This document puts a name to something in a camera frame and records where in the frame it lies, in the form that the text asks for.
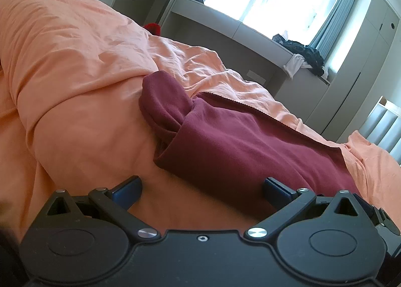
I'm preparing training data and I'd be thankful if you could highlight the orange pillow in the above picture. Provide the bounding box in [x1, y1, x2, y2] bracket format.
[341, 130, 401, 212]

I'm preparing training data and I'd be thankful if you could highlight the maroon long-sleeved sweater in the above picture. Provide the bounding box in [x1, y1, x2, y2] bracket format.
[139, 70, 364, 222]

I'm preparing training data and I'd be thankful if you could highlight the closed grey wardrobe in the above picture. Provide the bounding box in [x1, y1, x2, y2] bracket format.
[305, 0, 400, 144]

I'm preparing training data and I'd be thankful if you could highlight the grey padded wooden headboard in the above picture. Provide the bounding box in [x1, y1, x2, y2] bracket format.
[365, 96, 401, 162]

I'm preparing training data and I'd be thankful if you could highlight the white cloth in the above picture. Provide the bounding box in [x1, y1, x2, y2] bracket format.
[283, 54, 309, 80]

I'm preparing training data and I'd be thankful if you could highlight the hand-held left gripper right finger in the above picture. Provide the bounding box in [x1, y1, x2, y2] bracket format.
[244, 177, 361, 241]

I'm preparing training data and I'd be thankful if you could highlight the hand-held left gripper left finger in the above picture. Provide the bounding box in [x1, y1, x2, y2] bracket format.
[44, 175, 159, 241]

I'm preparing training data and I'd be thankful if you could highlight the grey window seat desk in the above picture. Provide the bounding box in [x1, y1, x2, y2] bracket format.
[161, 0, 331, 118]

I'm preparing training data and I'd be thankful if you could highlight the window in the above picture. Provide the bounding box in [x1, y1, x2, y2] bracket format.
[204, 0, 358, 43]

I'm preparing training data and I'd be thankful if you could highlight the pile of dark clothes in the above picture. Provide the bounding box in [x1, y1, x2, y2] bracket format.
[272, 33, 327, 77]

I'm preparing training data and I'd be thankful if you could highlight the blue-grey thick curtain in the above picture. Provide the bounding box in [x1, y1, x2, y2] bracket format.
[310, 0, 358, 68]

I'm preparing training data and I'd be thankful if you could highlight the red object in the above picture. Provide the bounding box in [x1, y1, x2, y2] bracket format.
[143, 23, 162, 36]

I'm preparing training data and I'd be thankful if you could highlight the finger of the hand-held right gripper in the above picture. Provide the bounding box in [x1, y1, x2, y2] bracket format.
[355, 194, 401, 258]

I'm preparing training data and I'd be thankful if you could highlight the orange duvet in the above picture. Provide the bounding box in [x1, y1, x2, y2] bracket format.
[0, 0, 361, 239]

